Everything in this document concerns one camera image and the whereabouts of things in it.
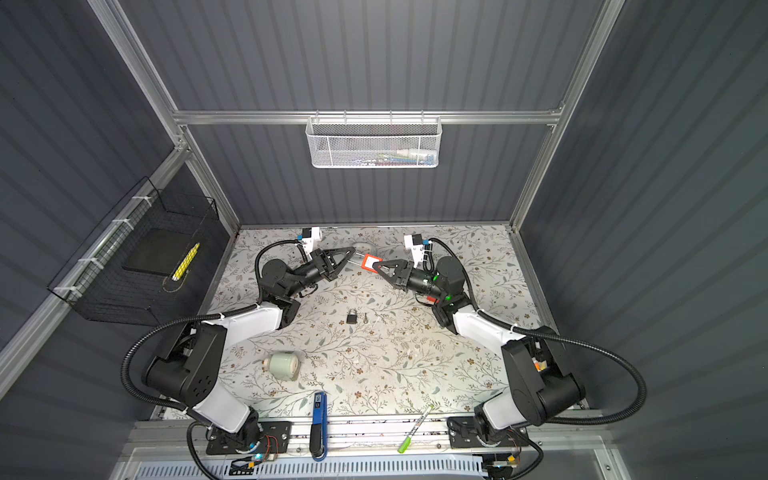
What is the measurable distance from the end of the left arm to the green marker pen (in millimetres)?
439

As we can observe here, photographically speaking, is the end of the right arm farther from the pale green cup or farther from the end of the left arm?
the pale green cup

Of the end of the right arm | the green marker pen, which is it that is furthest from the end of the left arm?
the green marker pen

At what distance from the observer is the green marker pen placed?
0.74 metres

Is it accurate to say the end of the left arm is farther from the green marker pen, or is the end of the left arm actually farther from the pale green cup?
the green marker pen

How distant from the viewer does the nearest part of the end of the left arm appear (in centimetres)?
72

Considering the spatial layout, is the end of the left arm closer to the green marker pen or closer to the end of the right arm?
the end of the right arm
